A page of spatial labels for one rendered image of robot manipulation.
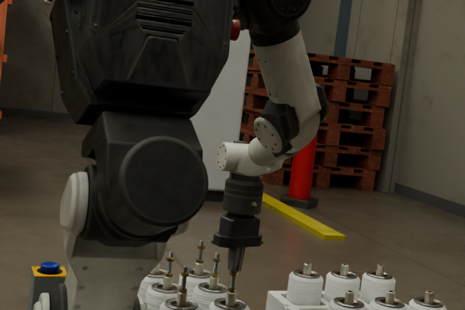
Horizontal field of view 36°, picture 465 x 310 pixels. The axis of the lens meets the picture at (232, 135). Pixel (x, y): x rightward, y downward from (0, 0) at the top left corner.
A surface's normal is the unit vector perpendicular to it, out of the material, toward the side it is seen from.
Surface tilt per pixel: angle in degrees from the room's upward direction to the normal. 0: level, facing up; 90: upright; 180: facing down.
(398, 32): 90
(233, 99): 90
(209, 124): 90
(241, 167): 90
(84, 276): 120
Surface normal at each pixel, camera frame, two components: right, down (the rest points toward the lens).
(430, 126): -0.94, -0.08
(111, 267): 0.22, 0.59
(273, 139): -0.75, 0.50
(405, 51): 0.33, 0.11
